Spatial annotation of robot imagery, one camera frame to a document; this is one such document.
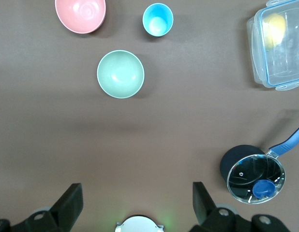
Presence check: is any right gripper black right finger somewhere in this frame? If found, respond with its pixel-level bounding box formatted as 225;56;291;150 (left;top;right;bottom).
189;181;292;232

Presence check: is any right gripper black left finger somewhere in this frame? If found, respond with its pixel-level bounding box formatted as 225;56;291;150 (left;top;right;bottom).
0;183;83;232

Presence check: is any pale green bowl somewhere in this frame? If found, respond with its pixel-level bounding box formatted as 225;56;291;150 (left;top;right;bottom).
96;49;145;99

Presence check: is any pink bowl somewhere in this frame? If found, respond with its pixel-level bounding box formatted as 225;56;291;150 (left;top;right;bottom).
55;0;107;34

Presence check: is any glass lid blue knob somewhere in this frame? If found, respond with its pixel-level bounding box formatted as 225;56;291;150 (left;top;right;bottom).
226;153;286;204

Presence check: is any clear plastic lidded container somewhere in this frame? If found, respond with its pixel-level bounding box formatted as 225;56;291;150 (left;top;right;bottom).
246;0;299;91

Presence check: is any yellow lemon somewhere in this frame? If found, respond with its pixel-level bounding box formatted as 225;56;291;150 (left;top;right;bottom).
262;13;287;51

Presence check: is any light blue cup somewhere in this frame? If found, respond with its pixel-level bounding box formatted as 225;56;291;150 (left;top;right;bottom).
142;2;175;38

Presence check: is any black saucepan blue handle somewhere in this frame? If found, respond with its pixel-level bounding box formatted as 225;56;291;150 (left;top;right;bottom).
219;120;299;187

